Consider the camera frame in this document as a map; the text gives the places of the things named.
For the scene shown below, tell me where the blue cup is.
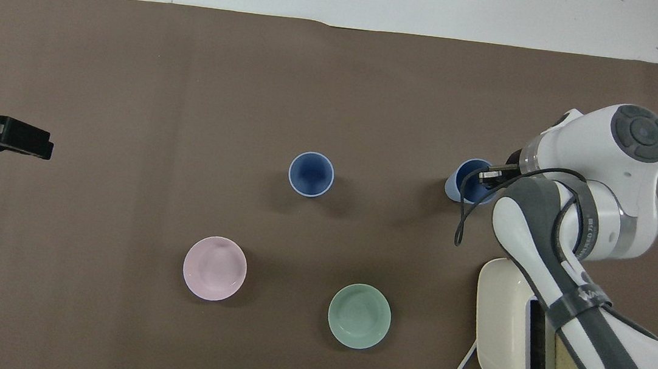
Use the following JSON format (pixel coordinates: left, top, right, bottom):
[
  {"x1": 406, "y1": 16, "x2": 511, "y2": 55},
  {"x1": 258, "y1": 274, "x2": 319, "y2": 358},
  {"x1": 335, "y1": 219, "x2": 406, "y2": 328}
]
[
  {"x1": 443, "y1": 156, "x2": 501, "y2": 207},
  {"x1": 286, "y1": 150, "x2": 338, "y2": 201}
]

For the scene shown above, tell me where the cream white toaster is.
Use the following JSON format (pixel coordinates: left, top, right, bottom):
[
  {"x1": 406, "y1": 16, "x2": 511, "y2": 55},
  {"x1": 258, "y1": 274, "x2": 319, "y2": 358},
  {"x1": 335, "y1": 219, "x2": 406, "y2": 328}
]
[{"x1": 468, "y1": 255, "x2": 604, "y2": 369}]

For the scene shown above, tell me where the green bowl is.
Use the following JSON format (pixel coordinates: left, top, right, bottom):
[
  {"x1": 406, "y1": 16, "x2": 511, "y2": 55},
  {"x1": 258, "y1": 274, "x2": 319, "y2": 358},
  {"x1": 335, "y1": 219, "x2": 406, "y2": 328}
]
[{"x1": 324, "y1": 280, "x2": 395, "y2": 353}]

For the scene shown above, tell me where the slice of bread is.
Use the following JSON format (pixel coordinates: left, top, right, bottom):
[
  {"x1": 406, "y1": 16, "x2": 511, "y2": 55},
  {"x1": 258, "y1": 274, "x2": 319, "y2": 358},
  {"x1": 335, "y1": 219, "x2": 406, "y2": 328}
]
[{"x1": 552, "y1": 334, "x2": 598, "y2": 369}]

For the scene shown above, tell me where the pink bowl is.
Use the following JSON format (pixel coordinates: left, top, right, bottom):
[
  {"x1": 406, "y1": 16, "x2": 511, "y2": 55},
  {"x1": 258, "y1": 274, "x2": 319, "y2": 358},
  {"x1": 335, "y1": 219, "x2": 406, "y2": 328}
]
[{"x1": 179, "y1": 233, "x2": 251, "y2": 305}]

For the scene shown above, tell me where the black cable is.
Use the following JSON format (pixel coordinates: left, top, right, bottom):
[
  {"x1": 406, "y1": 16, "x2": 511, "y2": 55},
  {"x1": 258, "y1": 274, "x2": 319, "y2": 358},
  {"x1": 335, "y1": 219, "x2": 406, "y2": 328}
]
[{"x1": 453, "y1": 157, "x2": 599, "y2": 261}]

